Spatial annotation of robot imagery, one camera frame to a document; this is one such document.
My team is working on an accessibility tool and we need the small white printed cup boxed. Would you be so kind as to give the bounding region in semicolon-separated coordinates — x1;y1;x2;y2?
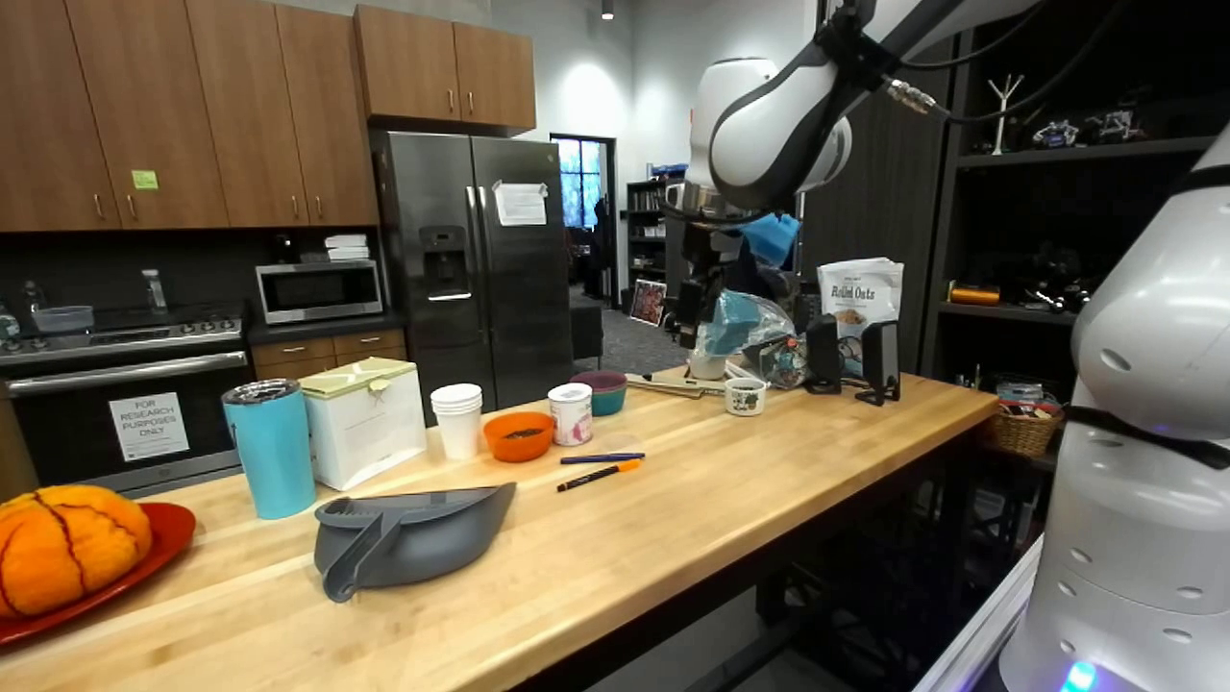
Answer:
722;372;770;419

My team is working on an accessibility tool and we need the silver microwave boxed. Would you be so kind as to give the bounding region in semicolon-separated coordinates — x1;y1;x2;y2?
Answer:
250;258;390;329

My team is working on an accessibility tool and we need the black oven range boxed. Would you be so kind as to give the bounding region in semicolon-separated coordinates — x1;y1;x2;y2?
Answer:
0;305;258;497

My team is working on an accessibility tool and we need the plain white cup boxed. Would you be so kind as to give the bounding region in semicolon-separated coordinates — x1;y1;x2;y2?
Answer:
426;382;490;465

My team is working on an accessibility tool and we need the brown base cabinet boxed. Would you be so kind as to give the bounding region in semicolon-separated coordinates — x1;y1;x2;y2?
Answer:
247;324;410;386

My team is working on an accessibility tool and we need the clear plastic bag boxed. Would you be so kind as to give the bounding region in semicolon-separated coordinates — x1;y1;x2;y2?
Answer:
688;283;807;392

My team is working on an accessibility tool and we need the red plate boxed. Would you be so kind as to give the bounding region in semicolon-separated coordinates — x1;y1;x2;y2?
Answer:
0;499;199;652

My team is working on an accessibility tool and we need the white branch-shaped rack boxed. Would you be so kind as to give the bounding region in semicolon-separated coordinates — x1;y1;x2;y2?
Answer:
985;68;1029;159

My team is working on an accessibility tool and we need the dark blue marker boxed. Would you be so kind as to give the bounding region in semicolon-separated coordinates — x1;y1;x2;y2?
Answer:
556;451;648;470

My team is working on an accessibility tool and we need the background bookshelf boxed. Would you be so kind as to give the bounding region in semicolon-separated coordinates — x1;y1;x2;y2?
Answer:
624;172;688;324

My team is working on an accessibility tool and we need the stack of white dishes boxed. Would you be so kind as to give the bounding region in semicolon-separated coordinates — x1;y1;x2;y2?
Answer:
319;232;374;271

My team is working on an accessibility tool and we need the dark shelf unit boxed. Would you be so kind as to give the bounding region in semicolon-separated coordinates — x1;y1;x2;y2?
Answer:
920;0;1224;399

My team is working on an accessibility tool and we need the white paper sheet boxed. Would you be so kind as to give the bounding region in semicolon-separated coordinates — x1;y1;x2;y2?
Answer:
490;180;554;232

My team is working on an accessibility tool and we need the teal and maroon bowl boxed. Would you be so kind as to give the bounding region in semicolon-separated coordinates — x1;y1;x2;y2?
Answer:
577;369;631;419

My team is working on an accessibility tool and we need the orange bowl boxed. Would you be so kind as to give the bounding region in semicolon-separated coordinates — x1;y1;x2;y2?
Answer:
482;406;560;465

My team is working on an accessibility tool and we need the white sign on oven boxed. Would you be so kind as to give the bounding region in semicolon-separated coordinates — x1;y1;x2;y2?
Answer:
105;387;191;470

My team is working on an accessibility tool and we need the orange pumpkin plush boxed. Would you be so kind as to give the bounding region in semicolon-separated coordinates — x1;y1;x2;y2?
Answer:
0;483;158;622

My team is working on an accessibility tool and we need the white printed paper bag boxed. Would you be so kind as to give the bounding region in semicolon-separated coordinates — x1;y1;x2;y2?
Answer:
815;253;906;378

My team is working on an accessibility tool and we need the stainless steel refrigerator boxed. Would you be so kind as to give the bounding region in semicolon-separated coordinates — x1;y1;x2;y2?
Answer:
368;123;577;417

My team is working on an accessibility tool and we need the white box with green lid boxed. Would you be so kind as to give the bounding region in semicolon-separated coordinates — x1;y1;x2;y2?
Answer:
295;353;431;497

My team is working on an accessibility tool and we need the woven basket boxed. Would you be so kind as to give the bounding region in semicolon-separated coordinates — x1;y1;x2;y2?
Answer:
982;396;1067;463

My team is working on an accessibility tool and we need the teal tumbler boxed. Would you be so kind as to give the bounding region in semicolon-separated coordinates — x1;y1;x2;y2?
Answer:
221;378;319;522

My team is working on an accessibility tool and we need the large brown wall cabinet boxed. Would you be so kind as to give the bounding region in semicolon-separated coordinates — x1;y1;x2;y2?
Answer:
0;0;379;238

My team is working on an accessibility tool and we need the small brown wall cabinet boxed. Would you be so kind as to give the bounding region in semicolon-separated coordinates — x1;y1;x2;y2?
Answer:
353;3;538;137

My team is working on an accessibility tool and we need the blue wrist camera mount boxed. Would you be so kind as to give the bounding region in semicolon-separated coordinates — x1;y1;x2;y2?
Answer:
741;209;804;273

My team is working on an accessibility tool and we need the black pen with orange end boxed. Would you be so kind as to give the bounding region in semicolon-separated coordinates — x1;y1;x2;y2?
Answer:
554;459;645;497

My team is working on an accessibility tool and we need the white cup with red print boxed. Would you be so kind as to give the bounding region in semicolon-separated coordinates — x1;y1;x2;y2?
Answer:
546;382;601;451

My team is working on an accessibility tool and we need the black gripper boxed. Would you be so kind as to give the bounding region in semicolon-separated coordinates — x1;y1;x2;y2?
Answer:
725;201;789;313

